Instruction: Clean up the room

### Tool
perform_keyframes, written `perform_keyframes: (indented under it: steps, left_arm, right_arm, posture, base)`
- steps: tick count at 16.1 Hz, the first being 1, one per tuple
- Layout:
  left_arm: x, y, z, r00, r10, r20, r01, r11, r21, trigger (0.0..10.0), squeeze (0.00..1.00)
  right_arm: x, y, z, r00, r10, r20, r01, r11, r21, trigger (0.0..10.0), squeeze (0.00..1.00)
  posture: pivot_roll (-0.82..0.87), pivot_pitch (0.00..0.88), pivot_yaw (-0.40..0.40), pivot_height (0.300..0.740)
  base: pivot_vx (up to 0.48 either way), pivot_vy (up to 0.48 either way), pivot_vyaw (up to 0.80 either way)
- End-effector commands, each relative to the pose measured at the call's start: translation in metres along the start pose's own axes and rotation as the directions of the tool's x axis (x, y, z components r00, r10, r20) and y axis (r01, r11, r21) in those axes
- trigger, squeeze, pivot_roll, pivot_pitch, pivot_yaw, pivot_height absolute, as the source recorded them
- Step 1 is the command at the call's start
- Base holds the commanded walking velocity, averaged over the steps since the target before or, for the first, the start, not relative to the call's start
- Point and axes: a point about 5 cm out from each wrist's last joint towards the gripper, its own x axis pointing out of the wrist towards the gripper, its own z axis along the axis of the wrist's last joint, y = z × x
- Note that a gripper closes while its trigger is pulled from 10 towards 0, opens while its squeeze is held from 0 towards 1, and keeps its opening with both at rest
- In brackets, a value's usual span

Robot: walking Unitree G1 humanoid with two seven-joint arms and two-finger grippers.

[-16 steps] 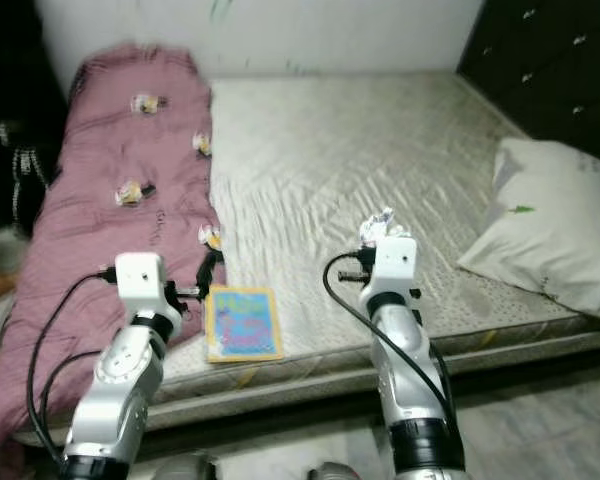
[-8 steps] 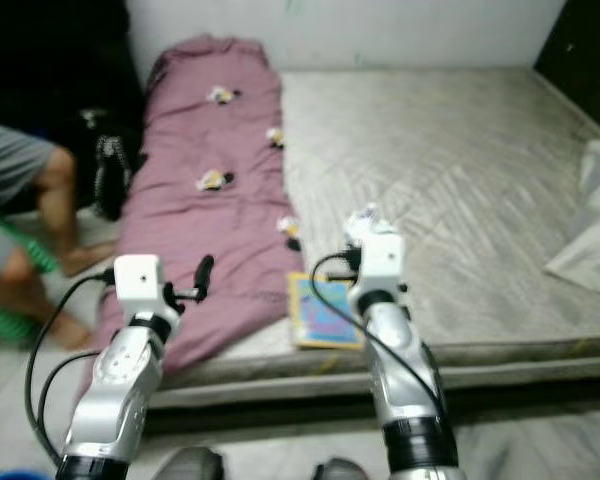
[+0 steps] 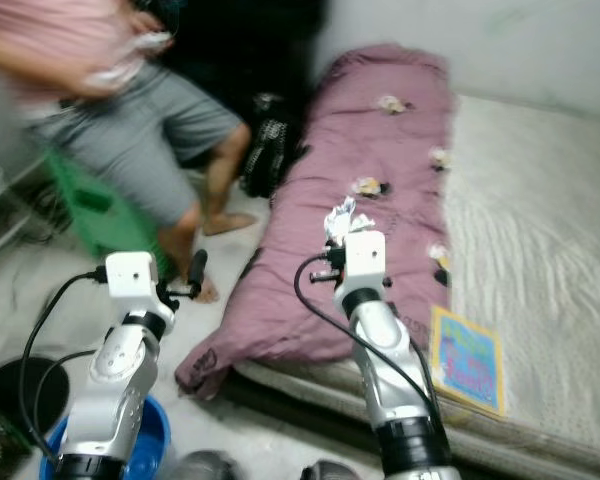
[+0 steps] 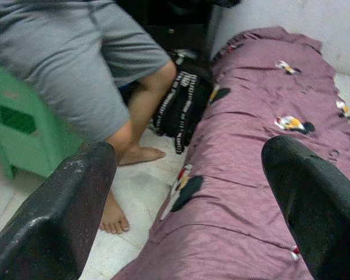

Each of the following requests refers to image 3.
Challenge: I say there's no white paper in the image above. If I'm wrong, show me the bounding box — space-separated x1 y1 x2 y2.
325 197 371 246

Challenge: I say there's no purple penguin print blanket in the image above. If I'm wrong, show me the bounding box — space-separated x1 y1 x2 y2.
175 43 456 401

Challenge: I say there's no green plastic stool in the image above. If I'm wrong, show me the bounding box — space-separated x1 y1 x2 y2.
43 148 171 281

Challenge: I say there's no black patterned bag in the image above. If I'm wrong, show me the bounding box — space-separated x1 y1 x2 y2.
240 92 303 199

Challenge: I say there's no person in pink shirt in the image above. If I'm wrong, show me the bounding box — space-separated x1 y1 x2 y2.
0 0 256 306

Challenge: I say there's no blue bucket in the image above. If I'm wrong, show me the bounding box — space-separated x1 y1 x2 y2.
38 393 173 480

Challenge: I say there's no grey left robot leg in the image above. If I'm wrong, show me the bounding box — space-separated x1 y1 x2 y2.
170 450 238 480

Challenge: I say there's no grey robot leg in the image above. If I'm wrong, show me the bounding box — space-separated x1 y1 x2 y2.
300 459 363 480
170 450 238 480

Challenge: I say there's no black round bin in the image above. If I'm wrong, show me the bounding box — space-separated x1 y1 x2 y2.
0 357 54 441

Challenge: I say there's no patterned white mattress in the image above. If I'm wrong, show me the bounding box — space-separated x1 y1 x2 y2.
235 95 600 471

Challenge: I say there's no grey right robot leg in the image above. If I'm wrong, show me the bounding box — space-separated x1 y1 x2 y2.
300 459 363 480

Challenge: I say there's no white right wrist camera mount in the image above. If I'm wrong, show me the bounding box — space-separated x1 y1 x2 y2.
335 230 387 293

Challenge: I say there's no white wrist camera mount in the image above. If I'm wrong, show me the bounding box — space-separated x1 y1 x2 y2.
335 230 387 293
105 250 173 323

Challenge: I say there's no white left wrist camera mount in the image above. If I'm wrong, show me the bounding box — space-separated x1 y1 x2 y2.
105 250 173 323

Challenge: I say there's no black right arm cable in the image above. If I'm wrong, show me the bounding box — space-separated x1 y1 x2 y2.
293 252 449 426

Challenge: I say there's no long black left arm cable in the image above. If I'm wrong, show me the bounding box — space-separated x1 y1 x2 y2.
18 266 109 466

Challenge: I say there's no short black left arm cable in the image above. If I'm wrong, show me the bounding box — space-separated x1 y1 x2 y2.
32 350 99 446

